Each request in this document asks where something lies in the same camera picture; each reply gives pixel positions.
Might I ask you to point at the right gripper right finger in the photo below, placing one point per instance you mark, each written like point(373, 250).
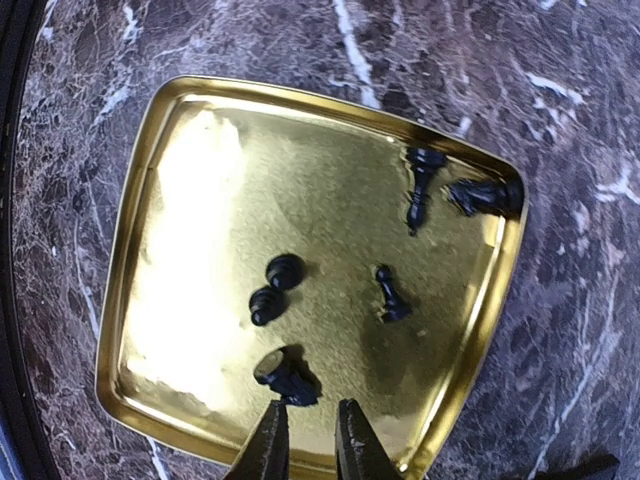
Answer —
point(359, 453)

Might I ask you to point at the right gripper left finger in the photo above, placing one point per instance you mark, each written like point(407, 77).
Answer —
point(265, 455)

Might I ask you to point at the gold square tray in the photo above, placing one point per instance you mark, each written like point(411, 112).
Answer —
point(265, 230)

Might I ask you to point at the pile of black chess pieces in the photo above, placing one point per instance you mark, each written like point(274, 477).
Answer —
point(390, 316)

